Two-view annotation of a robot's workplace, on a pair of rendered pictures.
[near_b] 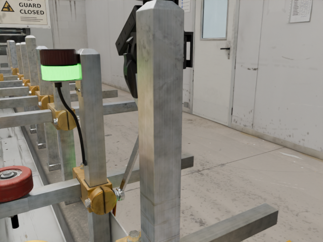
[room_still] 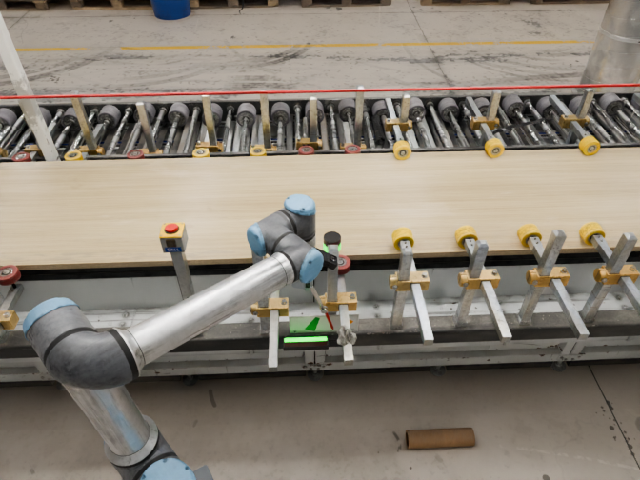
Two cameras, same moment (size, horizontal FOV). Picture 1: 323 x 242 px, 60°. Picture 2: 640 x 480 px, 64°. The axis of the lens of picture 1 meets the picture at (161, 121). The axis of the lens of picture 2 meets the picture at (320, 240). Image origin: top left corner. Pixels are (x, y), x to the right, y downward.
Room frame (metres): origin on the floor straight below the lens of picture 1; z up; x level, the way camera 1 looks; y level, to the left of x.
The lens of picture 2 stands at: (1.05, -0.97, 2.28)
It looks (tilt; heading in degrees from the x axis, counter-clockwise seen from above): 42 degrees down; 118
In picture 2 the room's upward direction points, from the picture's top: straight up
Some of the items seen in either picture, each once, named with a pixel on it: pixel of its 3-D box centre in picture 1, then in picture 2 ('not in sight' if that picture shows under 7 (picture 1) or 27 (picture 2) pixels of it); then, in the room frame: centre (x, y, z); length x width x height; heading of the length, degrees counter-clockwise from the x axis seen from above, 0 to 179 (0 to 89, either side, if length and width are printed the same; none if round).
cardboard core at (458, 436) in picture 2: not in sight; (439, 437); (1.01, 0.27, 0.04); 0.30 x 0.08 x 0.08; 31
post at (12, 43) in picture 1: (16, 75); not in sight; (2.01, 1.03, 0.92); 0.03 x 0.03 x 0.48; 31
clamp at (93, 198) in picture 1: (92, 187); (337, 301); (0.52, 0.14, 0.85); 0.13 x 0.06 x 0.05; 31
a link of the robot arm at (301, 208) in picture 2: not in sight; (299, 217); (0.46, 0.01, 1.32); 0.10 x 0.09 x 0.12; 72
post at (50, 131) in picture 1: (49, 117); (469, 290); (0.94, 0.39, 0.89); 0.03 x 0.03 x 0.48; 31
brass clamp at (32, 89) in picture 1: (35, 90); (547, 276); (1.17, 0.53, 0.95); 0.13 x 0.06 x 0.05; 31
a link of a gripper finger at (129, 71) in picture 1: (138, 70); not in sight; (0.46, 0.04, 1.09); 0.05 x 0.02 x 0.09; 121
